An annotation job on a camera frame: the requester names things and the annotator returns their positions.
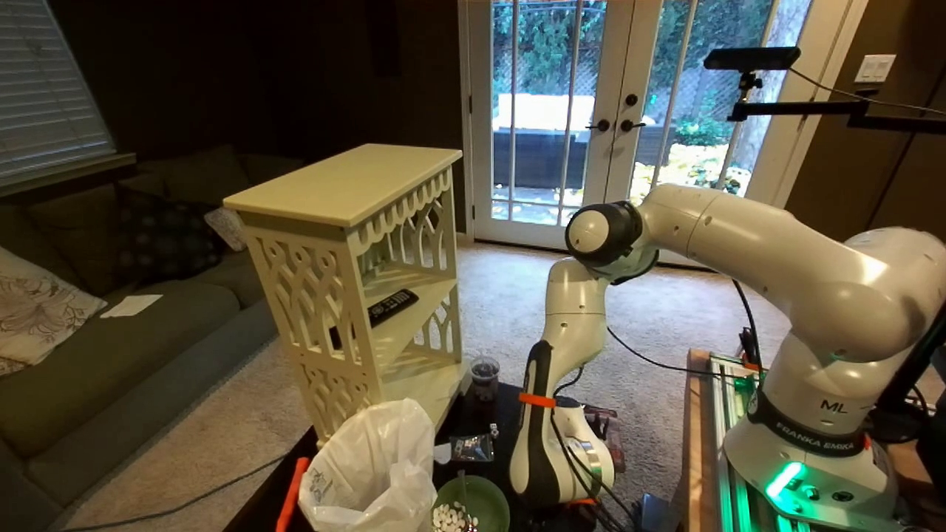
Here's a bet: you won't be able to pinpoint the small clear plastic bag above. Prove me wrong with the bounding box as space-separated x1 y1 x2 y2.
452 436 496 464

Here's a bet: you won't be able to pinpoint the paper cup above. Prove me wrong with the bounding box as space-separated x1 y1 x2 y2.
470 362 501 402

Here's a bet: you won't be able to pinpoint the white plastic jug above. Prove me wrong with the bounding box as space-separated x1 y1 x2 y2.
300 399 437 532

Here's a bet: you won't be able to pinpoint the magazine with red cover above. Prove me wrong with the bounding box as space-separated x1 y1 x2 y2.
586 405 628 473

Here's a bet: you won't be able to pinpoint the white paper sheet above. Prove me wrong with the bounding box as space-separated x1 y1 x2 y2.
100 292 162 319

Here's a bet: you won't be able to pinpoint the green sofa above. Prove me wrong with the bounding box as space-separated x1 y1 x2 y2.
0 145 275 532

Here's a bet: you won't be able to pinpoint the black coffee table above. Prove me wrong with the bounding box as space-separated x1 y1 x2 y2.
226 384 595 532

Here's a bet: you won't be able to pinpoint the black remote control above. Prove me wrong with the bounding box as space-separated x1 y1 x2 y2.
366 291 421 328

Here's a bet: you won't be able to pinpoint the window blinds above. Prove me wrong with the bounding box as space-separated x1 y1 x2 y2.
0 0 116 185

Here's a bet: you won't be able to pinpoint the green bowl with pills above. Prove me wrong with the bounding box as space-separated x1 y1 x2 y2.
431 477 511 532

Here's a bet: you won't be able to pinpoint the white french doors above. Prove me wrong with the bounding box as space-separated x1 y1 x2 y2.
458 0 869 251

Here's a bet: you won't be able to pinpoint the camera on tripod arm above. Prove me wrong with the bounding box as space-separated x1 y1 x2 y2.
703 49 946 137

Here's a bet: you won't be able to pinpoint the white ornate shelf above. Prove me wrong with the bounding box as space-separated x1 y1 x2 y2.
226 143 464 442

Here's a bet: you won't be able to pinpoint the patterned throw pillow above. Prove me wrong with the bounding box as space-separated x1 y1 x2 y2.
113 188 226 287

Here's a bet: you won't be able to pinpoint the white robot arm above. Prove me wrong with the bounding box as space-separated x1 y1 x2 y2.
508 185 946 532

